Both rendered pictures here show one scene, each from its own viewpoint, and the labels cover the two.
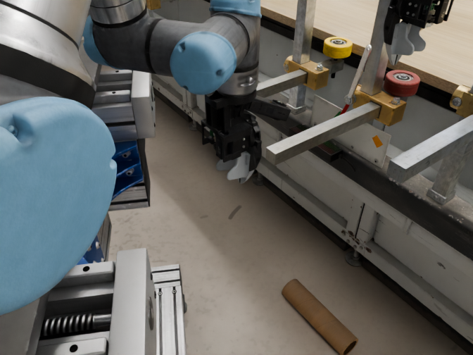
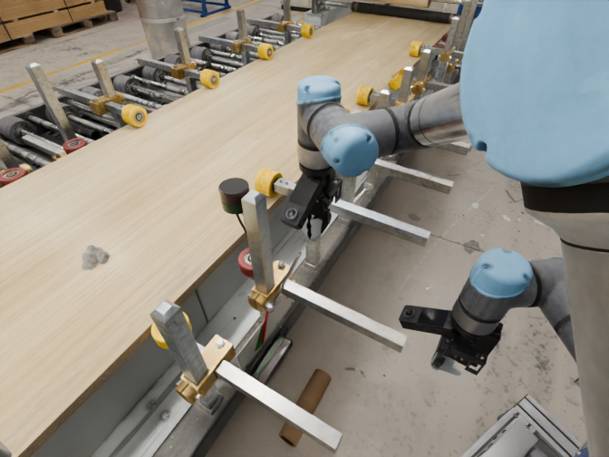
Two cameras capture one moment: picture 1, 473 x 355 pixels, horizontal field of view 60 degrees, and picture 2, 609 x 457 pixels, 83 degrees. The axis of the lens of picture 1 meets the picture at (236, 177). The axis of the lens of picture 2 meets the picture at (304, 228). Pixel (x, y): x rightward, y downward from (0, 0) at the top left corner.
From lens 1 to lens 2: 1.09 m
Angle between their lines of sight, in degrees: 78
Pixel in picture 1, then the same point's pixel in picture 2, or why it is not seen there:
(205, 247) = not seen: outside the picture
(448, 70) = (224, 231)
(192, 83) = not seen: hidden behind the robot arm
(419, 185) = (305, 276)
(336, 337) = (323, 383)
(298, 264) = (249, 445)
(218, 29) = (558, 262)
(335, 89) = (146, 367)
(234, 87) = not seen: hidden behind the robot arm
